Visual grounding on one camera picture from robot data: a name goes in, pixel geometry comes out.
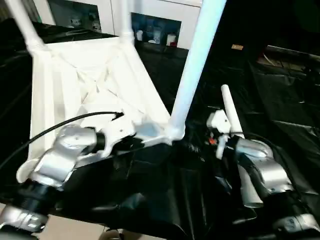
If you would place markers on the white plastic table leg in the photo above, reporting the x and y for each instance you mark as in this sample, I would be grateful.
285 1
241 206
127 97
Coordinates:
126 20
200 57
25 22
231 110

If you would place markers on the white plastic table top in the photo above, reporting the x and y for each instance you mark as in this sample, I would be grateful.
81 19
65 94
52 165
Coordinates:
75 87

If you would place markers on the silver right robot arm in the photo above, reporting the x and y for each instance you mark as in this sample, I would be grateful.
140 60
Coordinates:
265 162

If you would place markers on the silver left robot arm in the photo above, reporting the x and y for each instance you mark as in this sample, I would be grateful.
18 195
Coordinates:
67 150

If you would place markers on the black work mat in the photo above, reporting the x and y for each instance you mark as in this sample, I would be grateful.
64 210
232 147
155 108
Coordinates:
275 100

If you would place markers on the small yellow label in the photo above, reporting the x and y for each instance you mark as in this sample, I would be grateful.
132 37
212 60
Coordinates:
237 47

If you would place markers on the plain white cup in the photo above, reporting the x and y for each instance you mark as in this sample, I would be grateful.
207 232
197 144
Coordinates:
171 40

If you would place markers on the small white jar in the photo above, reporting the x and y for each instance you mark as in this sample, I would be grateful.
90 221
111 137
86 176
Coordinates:
139 35

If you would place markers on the white patterned cup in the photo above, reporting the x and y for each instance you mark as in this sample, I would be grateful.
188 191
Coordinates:
156 35

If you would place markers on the white sideboard cabinet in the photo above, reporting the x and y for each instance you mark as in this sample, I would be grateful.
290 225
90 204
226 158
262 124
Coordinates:
112 10

